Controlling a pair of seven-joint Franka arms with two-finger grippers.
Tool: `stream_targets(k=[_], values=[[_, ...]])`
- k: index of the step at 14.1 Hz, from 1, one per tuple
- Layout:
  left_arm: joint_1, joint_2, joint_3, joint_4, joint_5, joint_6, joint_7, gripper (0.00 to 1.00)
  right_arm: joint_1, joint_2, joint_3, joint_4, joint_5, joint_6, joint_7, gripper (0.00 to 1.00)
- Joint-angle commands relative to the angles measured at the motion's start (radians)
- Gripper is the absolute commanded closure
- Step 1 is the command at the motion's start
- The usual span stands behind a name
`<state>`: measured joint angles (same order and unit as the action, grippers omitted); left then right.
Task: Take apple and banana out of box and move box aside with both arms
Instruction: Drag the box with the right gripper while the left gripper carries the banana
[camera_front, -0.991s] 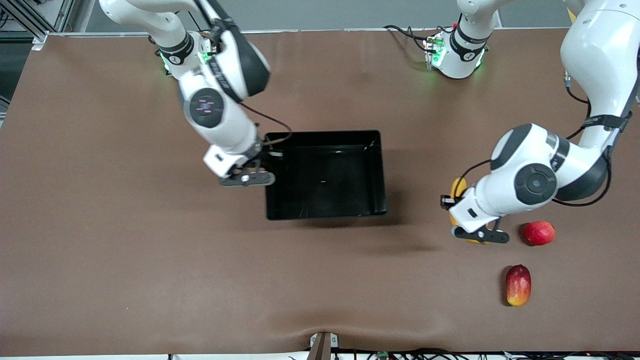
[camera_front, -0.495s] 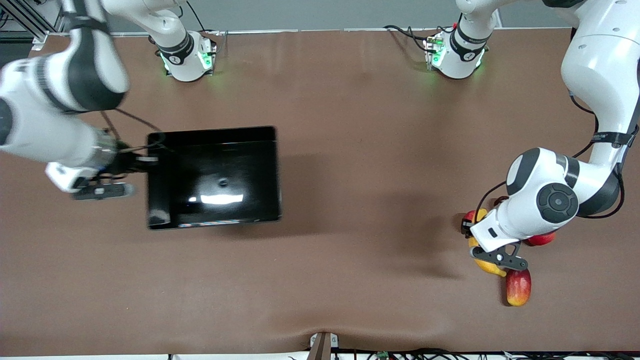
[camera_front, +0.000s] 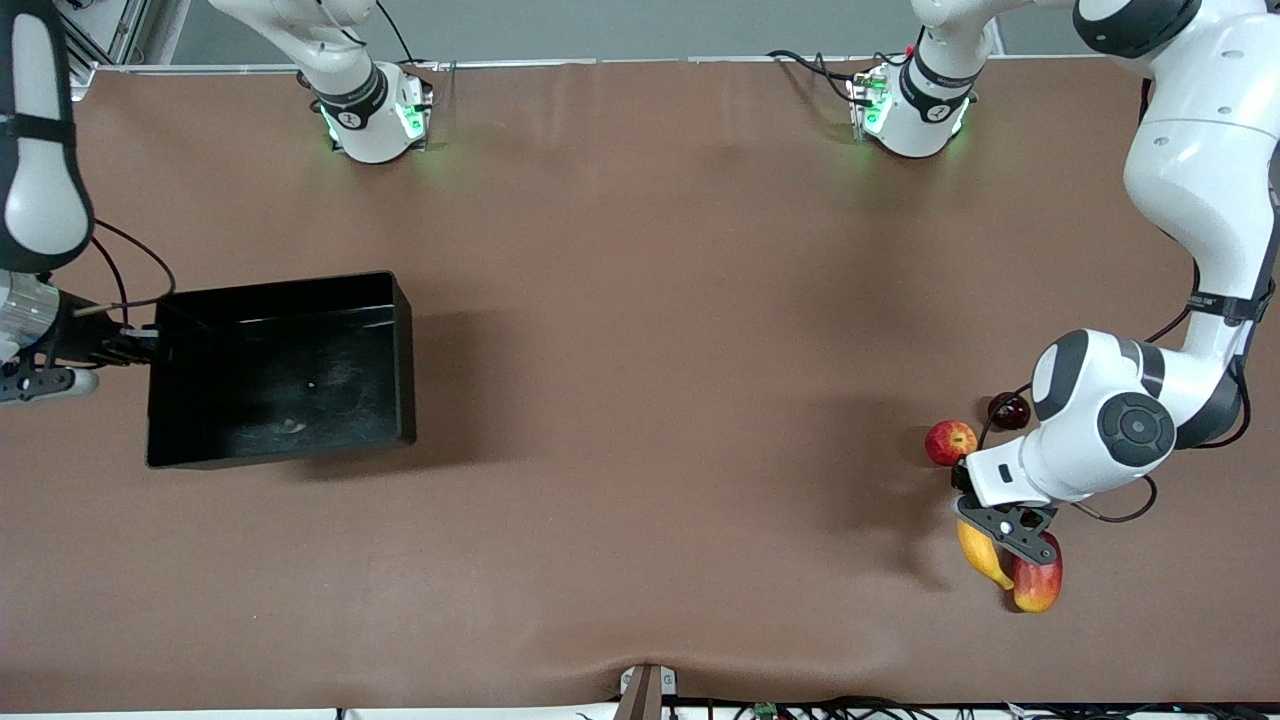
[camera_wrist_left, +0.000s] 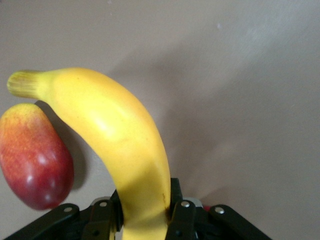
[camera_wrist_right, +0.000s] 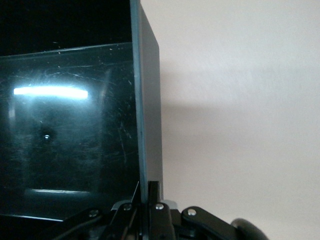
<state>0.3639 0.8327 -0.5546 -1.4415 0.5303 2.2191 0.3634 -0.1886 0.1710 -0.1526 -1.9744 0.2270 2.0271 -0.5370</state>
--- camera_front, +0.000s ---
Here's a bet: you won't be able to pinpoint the small red yellow apple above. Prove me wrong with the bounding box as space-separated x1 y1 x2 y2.
924 420 979 468

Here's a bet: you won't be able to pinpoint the yellow banana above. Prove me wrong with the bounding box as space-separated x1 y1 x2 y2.
956 518 1015 592

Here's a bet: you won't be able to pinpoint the black plastic box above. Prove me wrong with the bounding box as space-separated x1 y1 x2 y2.
145 270 418 471

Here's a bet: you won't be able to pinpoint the red yellow mango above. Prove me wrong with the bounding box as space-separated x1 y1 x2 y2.
1011 530 1064 613

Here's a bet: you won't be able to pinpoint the brown table mat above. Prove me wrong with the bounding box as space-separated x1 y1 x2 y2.
0 55 1280 713

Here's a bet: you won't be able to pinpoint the aluminium frame with corner bracket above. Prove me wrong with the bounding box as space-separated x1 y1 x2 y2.
55 0 151 101

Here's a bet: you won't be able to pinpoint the black right arm base cable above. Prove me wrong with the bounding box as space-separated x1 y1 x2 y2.
375 0 441 71

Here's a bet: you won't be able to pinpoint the metal table clamp bracket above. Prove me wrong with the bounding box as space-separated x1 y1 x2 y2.
612 664 678 720

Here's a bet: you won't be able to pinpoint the black left arm base cables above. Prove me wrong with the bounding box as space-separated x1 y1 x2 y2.
767 48 881 106

